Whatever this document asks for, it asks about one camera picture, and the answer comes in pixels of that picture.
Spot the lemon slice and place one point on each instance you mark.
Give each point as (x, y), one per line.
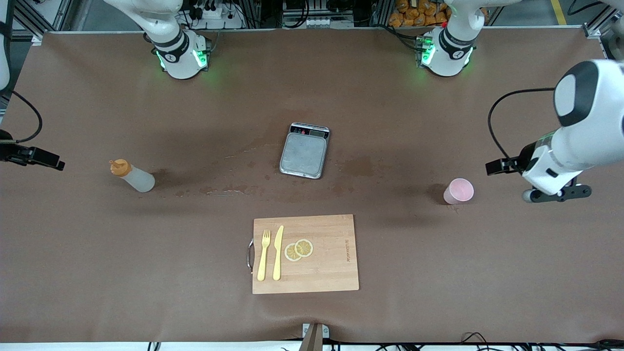
(304, 247)

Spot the aluminium frame rail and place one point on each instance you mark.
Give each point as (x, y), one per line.
(34, 19)
(602, 30)

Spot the yellow plastic fork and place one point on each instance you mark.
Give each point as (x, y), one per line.
(263, 258)

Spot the brown table mat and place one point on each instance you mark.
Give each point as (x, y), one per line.
(438, 273)

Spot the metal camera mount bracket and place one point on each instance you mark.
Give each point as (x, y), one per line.
(314, 336)

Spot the silver digital kitchen scale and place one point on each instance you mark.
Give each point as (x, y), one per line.
(303, 155)

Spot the orange snack bags pile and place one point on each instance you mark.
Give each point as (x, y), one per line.
(419, 12)

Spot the yellow plastic knife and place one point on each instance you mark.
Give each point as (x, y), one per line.
(278, 253)

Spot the pink plastic cup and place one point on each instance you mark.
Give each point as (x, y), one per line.
(458, 192)

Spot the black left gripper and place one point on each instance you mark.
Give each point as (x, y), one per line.
(525, 154)

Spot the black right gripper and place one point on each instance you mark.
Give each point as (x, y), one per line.
(14, 153)

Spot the white power strip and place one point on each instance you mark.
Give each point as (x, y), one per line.
(214, 14)

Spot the clear sauce bottle orange cap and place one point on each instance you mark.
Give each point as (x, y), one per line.
(137, 179)

